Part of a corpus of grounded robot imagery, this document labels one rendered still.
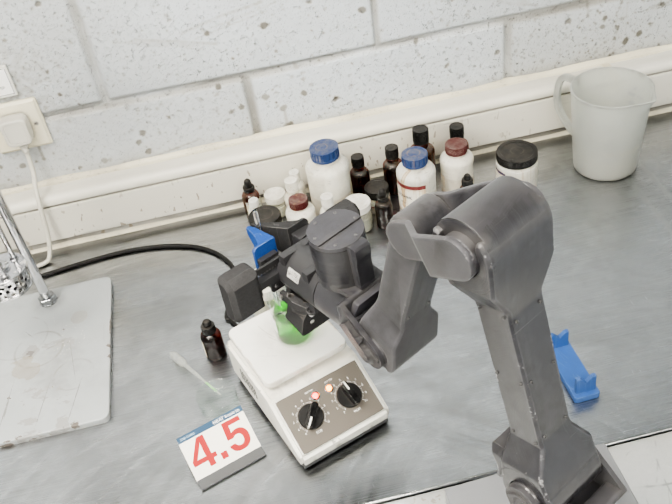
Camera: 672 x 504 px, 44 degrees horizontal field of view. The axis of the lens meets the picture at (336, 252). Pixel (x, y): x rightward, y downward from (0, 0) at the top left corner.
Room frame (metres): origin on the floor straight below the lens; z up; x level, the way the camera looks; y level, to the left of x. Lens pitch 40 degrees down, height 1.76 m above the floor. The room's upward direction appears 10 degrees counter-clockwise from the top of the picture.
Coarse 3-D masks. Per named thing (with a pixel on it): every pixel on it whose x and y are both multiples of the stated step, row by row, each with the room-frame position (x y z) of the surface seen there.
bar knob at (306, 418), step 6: (312, 402) 0.67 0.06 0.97; (306, 408) 0.67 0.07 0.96; (312, 408) 0.66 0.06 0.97; (318, 408) 0.67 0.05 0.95; (300, 414) 0.66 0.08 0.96; (306, 414) 0.66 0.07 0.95; (312, 414) 0.66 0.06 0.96; (318, 414) 0.66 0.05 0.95; (300, 420) 0.66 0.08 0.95; (306, 420) 0.65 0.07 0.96; (312, 420) 0.65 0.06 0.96; (318, 420) 0.66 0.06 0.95; (306, 426) 0.65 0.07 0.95; (312, 426) 0.65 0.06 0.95; (318, 426) 0.65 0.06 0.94
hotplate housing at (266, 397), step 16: (352, 352) 0.74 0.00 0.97; (240, 368) 0.76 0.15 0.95; (320, 368) 0.72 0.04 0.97; (336, 368) 0.72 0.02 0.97; (256, 384) 0.72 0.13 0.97; (288, 384) 0.70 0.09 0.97; (304, 384) 0.70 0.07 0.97; (256, 400) 0.73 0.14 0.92; (272, 400) 0.68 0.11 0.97; (272, 416) 0.68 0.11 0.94; (384, 416) 0.67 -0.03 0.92; (288, 432) 0.65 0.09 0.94; (352, 432) 0.65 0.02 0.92; (320, 448) 0.63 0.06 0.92; (336, 448) 0.64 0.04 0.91; (304, 464) 0.62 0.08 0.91
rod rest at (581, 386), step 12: (552, 336) 0.74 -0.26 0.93; (564, 336) 0.74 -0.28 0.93; (564, 348) 0.74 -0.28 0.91; (564, 360) 0.72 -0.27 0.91; (576, 360) 0.71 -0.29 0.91; (564, 372) 0.70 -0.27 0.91; (576, 372) 0.69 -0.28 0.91; (564, 384) 0.68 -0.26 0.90; (576, 384) 0.66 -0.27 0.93; (588, 384) 0.66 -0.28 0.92; (576, 396) 0.66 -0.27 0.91; (588, 396) 0.65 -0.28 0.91
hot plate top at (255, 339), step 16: (256, 320) 0.81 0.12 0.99; (240, 336) 0.78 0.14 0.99; (256, 336) 0.78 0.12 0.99; (272, 336) 0.77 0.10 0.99; (320, 336) 0.76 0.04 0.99; (336, 336) 0.75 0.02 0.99; (240, 352) 0.76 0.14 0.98; (256, 352) 0.75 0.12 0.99; (272, 352) 0.74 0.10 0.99; (288, 352) 0.74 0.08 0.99; (304, 352) 0.74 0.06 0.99; (320, 352) 0.73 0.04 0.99; (336, 352) 0.73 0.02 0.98; (256, 368) 0.72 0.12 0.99; (272, 368) 0.72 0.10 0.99; (288, 368) 0.71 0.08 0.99; (304, 368) 0.71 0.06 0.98; (272, 384) 0.69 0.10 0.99
